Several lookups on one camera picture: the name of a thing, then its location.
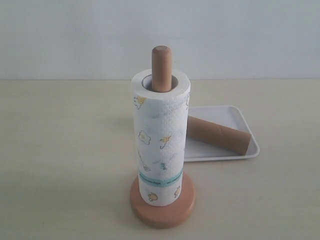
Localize printed white paper towel roll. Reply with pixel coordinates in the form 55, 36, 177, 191
131, 69, 191, 207

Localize wooden paper towel holder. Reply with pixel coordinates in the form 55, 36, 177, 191
130, 45, 196, 229

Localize white plastic tray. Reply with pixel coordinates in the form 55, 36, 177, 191
184, 105, 260, 163

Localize brown cardboard tube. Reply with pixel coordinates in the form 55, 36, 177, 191
186, 116, 252, 156

